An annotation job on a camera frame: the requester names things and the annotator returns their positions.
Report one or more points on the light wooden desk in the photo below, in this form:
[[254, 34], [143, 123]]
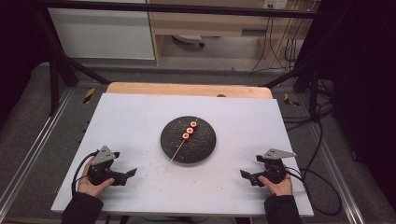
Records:
[[202, 26]]

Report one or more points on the white cabinet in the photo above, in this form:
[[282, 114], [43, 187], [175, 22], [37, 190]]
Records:
[[102, 34]]

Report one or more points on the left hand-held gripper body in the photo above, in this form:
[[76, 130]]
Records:
[[100, 169]]

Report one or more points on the black metal frame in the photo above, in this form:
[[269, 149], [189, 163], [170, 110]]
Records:
[[186, 8]]

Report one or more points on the white board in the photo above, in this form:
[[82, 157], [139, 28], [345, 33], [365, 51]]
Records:
[[130, 124]]

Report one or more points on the white power strip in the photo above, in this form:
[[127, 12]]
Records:
[[275, 3]]

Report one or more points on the person's right hand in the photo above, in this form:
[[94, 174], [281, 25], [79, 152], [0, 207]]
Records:
[[280, 186]]

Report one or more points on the thin wooden skewer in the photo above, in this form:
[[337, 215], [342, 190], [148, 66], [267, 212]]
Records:
[[177, 151]]

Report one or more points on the red sausage piece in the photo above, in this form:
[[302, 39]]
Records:
[[186, 136], [190, 130], [193, 124]]

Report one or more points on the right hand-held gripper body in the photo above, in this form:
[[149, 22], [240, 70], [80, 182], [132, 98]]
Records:
[[272, 169]]

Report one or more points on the white chair base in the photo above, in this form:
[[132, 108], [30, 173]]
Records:
[[188, 39]]

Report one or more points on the black round plate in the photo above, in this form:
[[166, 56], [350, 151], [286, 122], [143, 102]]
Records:
[[199, 149]]

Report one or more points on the person's left hand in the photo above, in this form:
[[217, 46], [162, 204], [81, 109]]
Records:
[[88, 186]]

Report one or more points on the aluminium rail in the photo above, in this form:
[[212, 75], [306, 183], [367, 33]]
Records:
[[336, 168], [34, 146]]

